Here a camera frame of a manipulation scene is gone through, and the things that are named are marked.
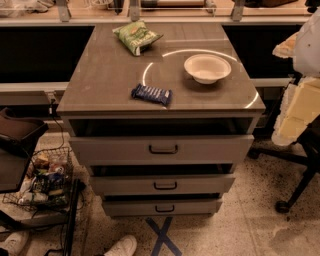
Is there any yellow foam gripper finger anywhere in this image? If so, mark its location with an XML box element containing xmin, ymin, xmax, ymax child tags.
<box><xmin>272</xmin><ymin>33</ymin><xmax>298</xmax><ymax>59</ymax></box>
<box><xmin>271</xmin><ymin>77</ymin><xmax>320</xmax><ymax>146</ymax></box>

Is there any blue rxbar blueberry wrapper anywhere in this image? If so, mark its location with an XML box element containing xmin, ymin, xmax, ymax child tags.
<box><xmin>131</xmin><ymin>84</ymin><xmax>173</xmax><ymax>106</ymax></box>

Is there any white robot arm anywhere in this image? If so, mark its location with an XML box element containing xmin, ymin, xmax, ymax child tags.
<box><xmin>271</xmin><ymin>9</ymin><xmax>320</xmax><ymax>146</ymax></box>

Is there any green jalapeno chip bag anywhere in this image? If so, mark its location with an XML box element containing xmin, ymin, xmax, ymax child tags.
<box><xmin>112</xmin><ymin>20</ymin><xmax>162</xmax><ymax>56</ymax></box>

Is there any black office chair base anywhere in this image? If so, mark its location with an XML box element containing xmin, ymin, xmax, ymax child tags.
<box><xmin>247</xmin><ymin>114</ymin><xmax>320</xmax><ymax>214</ymax></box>

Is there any white paper bowl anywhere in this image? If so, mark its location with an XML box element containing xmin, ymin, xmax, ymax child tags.
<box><xmin>184</xmin><ymin>54</ymin><xmax>231</xmax><ymax>84</ymax></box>

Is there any top grey drawer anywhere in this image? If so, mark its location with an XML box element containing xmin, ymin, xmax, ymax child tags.
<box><xmin>69</xmin><ymin>135</ymin><xmax>253</xmax><ymax>166</ymax></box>

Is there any grey drawer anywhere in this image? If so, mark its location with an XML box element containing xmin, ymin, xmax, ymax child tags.
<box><xmin>90</xmin><ymin>174</ymin><xmax>235</xmax><ymax>196</ymax></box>
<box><xmin>69</xmin><ymin>135</ymin><xmax>253</xmax><ymax>166</ymax></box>
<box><xmin>102</xmin><ymin>199</ymin><xmax>222</xmax><ymax>217</ymax></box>

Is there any grey drawer cabinet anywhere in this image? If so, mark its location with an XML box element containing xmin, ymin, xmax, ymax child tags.
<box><xmin>57</xmin><ymin>23</ymin><xmax>265</xmax><ymax>216</ymax></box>

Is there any middle grey drawer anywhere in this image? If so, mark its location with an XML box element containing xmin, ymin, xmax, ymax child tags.
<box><xmin>90</xmin><ymin>174</ymin><xmax>235</xmax><ymax>196</ymax></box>

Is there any blue tape cross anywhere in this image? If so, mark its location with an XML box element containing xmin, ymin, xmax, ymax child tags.
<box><xmin>145</xmin><ymin>217</ymin><xmax>182</xmax><ymax>256</ymax></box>

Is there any bottom grey drawer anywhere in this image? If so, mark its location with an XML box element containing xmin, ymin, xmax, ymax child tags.
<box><xmin>102</xmin><ymin>199</ymin><xmax>222</xmax><ymax>217</ymax></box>

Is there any white sneaker right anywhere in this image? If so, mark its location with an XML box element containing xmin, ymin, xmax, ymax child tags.
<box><xmin>103</xmin><ymin>235</ymin><xmax>137</xmax><ymax>256</ymax></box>

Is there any white sneaker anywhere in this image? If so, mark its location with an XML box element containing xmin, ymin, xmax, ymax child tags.
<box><xmin>0</xmin><ymin>231</ymin><xmax>29</xmax><ymax>256</ymax></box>
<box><xmin>103</xmin><ymin>235</ymin><xmax>137</xmax><ymax>256</ymax></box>

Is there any dark brown bin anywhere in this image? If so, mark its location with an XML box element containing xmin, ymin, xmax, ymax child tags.
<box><xmin>0</xmin><ymin>108</ymin><xmax>48</xmax><ymax>193</ymax></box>

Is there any white sneaker left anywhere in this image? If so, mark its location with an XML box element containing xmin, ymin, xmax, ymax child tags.
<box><xmin>0</xmin><ymin>231</ymin><xmax>29</xmax><ymax>256</ymax></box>

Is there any black cable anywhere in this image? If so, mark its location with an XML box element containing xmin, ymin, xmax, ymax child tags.
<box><xmin>49</xmin><ymin>98</ymin><xmax>66</xmax><ymax>151</ymax></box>

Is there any wire basket with snacks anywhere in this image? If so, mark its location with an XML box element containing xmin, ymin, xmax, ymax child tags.
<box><xmin>2</xmin><ymin>147</ymin><xmax>73</xmax><ymax>211</ymax></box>

